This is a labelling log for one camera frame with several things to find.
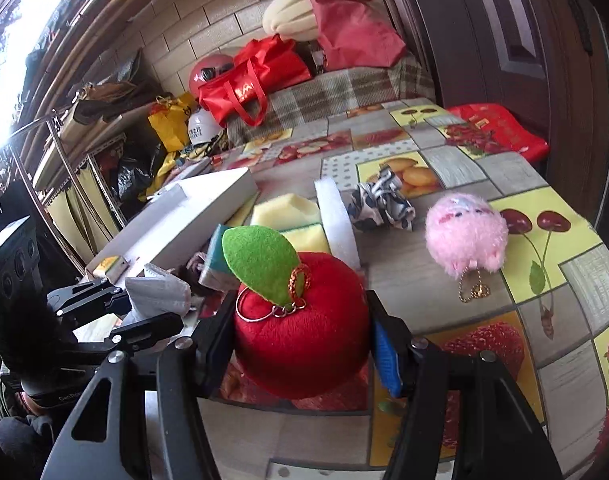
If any yellow rack curtain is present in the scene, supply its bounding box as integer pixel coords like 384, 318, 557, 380
45, 164, 121, 253

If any red plush apple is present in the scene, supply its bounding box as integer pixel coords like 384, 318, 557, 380
222, 225, 372, 401

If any dark red fabric bag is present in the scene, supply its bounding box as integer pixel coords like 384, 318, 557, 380
308, 0, 408, 73

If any cream foam cushion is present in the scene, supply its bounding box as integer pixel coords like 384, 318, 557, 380
262, 0, 319, 42

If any plaid blanket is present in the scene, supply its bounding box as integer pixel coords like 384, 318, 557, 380
223, 51, 436, 147

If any large white box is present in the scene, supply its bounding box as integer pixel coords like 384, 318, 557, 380
86, 166, 260, 283

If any teal tissue pack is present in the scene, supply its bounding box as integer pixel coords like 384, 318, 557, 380
198, 224, 238, 292

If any white helmet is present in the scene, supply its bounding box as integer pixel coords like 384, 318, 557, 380
186, 108, 226, 149

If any small white flat box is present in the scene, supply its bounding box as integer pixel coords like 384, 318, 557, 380
143, 158, 225, 202

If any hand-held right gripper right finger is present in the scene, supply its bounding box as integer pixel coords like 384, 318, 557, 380
364, 290, 565, 480

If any yellow cloth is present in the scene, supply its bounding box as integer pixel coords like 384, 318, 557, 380
138, 149, 186, 202

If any yellow shopping bag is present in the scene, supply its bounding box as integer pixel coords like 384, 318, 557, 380
148, 92, 198, 154

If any pink helmet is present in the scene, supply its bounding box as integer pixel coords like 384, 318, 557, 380
188, 53, 236, 97

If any white face mask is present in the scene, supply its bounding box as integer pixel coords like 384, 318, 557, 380
123, 261, 194, 321

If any brown leather bag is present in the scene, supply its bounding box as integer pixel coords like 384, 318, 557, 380
73, 80, 152, 127

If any white foam strip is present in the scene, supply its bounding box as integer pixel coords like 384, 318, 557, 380
313, 177, 362, 270

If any metal storage rack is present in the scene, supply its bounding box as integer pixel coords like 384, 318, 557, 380
8, 85, 152, 273

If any pink plush toy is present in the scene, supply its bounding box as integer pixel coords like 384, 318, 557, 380
424, 192, 510, 303

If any small yellow packet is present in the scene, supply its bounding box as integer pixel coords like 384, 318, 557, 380
93, 255, 128, 277

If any black plastic bag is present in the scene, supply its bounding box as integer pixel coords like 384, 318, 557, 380
110, 154, 156, 202

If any red printed plastic bag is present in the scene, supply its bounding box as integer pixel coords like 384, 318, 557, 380
443, 102, 551, 164

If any person's left forearm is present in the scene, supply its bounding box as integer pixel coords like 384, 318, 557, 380
0, 377, 60, 480

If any pale yellow sponge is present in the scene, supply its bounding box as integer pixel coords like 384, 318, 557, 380
249, 191, 322, 227

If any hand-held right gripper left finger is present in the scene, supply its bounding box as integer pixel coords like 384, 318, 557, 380
39, 287, 241, 480

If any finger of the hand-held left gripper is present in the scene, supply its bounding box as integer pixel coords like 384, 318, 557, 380
47, 277, 134, 319
69, 311, 186, 357

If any grey bag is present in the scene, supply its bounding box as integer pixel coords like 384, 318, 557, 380
98, 49, 144, 87

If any dark brown door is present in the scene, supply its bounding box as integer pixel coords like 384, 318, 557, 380
368, 0, 609, 243

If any bright red tote bag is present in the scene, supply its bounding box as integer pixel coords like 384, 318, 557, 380
198, 35, 313, 128

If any fruit print tablecloth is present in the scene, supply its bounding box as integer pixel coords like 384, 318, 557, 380
84, 97, 609, 480

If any black and white crumpled cloth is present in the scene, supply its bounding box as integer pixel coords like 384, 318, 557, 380
344, 166, 416, 232

